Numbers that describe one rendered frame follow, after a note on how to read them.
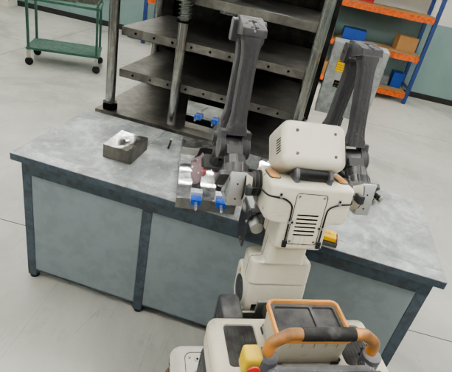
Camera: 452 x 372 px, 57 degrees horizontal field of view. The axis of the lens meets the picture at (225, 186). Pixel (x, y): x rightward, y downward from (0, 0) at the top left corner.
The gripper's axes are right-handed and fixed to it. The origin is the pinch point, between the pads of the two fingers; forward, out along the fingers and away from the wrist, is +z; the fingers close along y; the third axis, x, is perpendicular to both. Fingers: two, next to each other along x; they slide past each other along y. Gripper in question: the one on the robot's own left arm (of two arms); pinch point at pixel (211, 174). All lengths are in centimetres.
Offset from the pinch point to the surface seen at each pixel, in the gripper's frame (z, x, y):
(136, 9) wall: 379, -640, 40
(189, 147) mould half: 26.1, -33.2, 4.1
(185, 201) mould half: 15.5, 4.1, 8.5
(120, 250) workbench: 65, 6, 34
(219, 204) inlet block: 11.3, 7.3, -5.3
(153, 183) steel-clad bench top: 27.5, -11.5, 21.6
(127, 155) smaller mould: 31, -29, 34
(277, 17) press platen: -10, -100, -39
